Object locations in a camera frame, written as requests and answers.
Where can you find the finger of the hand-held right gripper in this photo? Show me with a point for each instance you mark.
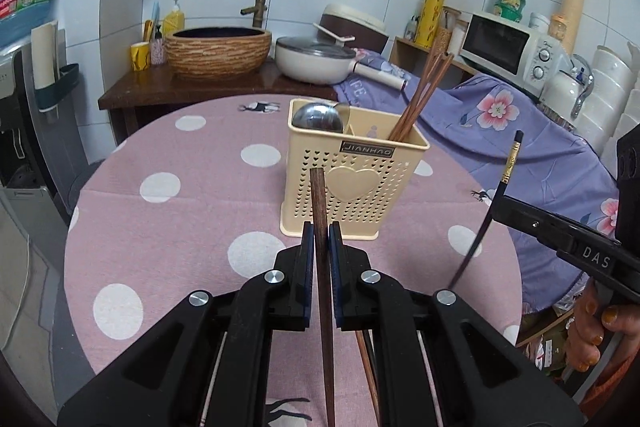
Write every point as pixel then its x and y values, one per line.
pixel 535 222

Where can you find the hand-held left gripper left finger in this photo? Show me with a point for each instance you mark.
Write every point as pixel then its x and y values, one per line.
pixel 309 257

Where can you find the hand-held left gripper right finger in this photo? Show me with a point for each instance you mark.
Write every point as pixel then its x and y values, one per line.
pixel 334 257

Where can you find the cream plastic utensil holder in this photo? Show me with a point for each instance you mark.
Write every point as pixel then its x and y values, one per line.
pixel 350 207

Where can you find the black chopstick with gold band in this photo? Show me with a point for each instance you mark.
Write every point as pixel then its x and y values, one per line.
pixel 511 159

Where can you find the metal spoon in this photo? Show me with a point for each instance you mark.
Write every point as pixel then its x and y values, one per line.
pixel 315 117

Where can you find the person's right hand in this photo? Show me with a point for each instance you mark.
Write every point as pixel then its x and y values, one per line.
pixel 587 332

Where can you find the stack of white bowls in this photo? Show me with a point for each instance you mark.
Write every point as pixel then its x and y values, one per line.
pixel 615 77

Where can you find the white microwave oven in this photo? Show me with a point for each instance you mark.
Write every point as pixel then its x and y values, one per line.
pixel 495 42

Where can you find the white pot with glass lid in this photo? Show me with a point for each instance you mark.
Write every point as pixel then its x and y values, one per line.
pixel 310 64

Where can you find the white plastic bottle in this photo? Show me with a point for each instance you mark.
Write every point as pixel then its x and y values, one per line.
pixel 459 39

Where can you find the white jar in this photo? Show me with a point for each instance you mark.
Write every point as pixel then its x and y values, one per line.
pixel 539 23

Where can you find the green instant noodle bowl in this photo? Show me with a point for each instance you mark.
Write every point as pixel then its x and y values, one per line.
pixel 508 14
pixel 511 1

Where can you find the glass jar of grains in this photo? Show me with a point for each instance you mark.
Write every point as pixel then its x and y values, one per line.
pixel 452 24

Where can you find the light wooden shelf box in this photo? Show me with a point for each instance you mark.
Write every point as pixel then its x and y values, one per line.
pixel 400 52

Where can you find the white rice paddle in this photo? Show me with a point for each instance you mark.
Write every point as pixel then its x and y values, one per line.
pixel 332 34

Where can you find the woven pattern basin sink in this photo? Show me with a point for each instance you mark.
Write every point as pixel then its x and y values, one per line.
pixel 215 54

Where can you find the small dark cap bottle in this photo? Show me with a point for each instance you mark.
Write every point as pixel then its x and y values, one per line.
pixel 412 29

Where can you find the dark wooden washstand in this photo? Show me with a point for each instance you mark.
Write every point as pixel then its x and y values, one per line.
pixel 150 92

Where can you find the yellow wrap roll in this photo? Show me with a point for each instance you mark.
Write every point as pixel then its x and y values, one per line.
pixel 431 14

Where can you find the dark blue bin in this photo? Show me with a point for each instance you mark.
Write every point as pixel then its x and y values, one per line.
pixel 87 187

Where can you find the brown and white rice cooker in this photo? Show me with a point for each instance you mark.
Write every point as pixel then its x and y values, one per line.
pixel 357 24

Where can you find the bronze bamboo style faucet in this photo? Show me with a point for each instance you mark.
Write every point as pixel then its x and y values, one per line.
pixel 260 9

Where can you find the floral patterned cup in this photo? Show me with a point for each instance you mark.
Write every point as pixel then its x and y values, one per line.
pixel 158 53

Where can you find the yellow cup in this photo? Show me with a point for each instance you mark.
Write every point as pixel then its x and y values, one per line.
pixel 141 57

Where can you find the yellow soap pump bottle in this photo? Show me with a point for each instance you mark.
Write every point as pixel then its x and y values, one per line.
pixel 173 22

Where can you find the blue toothbrush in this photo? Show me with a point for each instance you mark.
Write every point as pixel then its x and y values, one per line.
pixel 155 19

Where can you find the grey water dispenser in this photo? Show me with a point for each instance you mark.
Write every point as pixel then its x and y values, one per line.
pixel 15 147

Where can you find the rolled white paper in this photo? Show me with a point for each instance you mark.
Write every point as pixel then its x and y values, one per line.
pixel 44 52

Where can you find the blue grey wall holder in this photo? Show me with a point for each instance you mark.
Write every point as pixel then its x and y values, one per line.
pixel 62 92

